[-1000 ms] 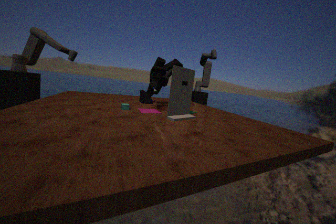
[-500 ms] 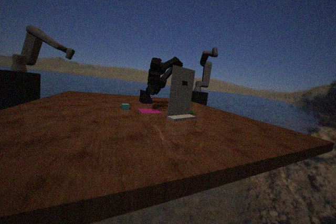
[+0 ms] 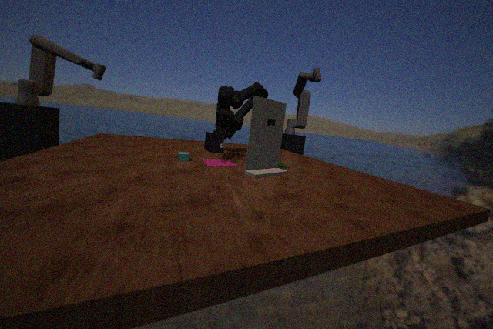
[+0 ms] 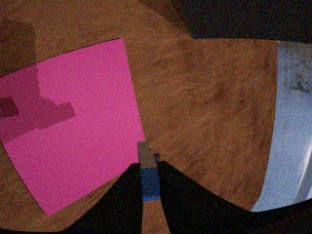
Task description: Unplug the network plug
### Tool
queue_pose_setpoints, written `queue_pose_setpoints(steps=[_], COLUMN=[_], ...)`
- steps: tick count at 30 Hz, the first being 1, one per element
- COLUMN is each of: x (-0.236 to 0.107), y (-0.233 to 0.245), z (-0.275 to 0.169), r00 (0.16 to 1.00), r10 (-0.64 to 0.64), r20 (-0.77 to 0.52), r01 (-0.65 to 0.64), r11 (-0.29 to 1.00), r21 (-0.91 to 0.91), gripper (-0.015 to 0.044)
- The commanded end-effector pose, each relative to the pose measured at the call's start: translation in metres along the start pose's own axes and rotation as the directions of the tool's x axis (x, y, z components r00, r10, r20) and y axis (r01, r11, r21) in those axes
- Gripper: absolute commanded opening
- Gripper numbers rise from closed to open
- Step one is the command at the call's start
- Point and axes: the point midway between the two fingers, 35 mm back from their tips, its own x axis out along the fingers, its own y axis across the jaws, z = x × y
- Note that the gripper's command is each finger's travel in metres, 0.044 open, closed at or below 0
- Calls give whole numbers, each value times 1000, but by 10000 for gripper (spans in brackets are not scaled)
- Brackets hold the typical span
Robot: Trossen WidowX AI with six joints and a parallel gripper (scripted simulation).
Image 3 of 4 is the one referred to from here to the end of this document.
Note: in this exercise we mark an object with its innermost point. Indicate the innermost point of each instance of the pink square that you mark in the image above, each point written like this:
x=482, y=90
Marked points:
x=218, y=162

